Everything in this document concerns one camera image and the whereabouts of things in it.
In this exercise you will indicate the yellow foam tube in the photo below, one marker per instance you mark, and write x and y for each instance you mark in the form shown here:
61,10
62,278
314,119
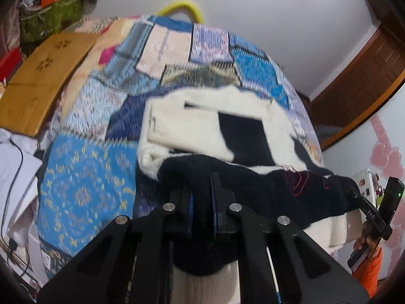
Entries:
182,4

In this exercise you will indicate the grey checked bed sheet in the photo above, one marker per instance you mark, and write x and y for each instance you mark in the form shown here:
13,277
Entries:
303,117

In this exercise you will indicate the pile of papers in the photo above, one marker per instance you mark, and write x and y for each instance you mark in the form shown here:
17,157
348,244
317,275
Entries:
12,177

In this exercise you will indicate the pink heart sticker pair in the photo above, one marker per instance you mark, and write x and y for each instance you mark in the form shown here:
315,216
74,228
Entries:
384,158

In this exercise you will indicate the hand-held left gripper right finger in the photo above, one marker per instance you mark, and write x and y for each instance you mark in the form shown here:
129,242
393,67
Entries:
215,212

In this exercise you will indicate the striped cloth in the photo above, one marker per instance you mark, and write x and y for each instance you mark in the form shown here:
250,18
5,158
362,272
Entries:
95,23

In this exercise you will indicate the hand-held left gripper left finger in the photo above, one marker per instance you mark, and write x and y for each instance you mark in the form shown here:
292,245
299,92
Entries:
190,215

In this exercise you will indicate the black and white striped sweater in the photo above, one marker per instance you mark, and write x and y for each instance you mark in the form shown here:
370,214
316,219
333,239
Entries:
246,136

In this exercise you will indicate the person's right hand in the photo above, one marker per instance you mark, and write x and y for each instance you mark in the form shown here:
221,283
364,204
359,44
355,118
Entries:
364,239

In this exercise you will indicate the green storage bag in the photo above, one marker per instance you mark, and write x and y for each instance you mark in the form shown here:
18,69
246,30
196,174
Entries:
50,19

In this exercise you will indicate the wooden bed post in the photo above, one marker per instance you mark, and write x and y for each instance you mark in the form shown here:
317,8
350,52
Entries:
303,96

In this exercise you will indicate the wooden door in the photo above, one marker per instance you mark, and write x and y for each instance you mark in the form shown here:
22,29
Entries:
373,79

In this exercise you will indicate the red box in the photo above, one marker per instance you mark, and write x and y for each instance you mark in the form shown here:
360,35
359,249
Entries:
9,63

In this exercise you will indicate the blue patchwork blanket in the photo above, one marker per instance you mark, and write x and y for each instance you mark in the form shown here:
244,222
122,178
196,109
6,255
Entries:
88,190

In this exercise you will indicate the person's right forearm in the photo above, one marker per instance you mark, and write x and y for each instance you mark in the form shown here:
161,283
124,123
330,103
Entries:
371,275

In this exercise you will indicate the wooden lap desk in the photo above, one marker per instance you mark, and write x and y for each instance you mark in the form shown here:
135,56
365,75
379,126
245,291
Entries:
41,82

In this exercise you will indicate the wooden wardrobe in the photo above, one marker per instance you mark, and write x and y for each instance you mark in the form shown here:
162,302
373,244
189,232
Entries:
345,161

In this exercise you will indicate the white printed box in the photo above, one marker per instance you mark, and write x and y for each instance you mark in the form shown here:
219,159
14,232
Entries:
364,180

